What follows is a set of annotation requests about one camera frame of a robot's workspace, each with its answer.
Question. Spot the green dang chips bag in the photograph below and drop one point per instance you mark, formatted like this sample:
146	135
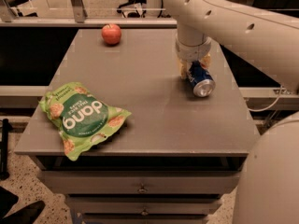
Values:
82	120

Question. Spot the red apple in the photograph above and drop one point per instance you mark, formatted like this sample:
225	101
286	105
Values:
111	33

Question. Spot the black office chair base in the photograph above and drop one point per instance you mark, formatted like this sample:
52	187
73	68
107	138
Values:
132	9

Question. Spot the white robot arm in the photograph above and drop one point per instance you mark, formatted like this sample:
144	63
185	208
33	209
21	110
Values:
268	188

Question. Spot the grey metal railing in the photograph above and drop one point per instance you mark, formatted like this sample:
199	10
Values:
79	14

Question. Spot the grey drawer cabinet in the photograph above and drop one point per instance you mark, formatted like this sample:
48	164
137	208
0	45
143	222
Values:
169	129

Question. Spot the top grey drawer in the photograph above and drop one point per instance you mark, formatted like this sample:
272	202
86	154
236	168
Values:
139	182

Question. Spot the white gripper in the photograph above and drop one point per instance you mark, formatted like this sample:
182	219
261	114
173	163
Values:
192	52

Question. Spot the middle grey drawer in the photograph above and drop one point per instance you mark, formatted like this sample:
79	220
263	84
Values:
137	205

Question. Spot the black stand at left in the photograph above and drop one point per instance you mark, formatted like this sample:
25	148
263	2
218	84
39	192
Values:
5	128

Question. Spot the blue pepsi can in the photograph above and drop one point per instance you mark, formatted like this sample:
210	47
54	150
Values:
201	81

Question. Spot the grey drawer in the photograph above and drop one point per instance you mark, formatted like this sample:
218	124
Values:
139	182
137	205

